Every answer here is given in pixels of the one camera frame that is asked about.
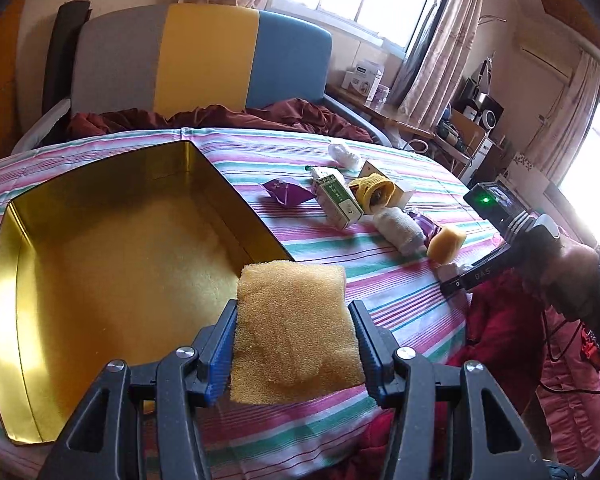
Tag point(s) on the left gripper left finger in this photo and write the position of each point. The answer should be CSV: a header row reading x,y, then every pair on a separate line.
x,y
103,438

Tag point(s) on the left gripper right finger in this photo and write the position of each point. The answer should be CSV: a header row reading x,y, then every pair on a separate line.
x,y
486,438

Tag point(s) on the cream cardboard box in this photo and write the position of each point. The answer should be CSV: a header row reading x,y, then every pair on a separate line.
x,y
404,191

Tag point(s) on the white bandage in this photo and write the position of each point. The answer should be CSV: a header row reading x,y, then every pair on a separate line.
x,y
399,229

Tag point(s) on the white green carton box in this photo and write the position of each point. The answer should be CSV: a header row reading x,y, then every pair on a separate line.
x,y
334,196

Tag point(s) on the purple foil packet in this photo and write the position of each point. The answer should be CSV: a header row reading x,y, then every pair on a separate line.
x,y
429,228
287,192

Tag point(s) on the yellow sponge block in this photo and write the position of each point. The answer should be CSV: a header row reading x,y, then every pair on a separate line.
x,y
294,339

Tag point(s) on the person's right hand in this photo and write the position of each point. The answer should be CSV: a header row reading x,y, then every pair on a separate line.
x,y
567,281

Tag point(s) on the small yellow sponge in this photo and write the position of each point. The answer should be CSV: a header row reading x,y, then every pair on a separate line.
x,y
445,245

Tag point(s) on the wooden desk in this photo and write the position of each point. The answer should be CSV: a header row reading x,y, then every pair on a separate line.
x,y
390,118

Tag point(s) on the striped bed sheet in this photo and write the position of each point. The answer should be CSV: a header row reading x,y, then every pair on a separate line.
x,y
401,293

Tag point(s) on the pink floral curtain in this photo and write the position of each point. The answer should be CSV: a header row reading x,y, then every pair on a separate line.
x,y
443,64

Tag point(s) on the white appliance box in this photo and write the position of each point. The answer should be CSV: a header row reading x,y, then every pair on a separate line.
x,y
363,79

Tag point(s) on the gold metal tin box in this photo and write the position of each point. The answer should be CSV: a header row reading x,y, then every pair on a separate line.
x,y
124,258

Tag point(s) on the dark red blanket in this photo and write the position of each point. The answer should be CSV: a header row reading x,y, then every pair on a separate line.
x,y
295,115

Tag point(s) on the grey yellow blue headboard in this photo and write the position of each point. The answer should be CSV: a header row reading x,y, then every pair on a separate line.
x,y
172,58

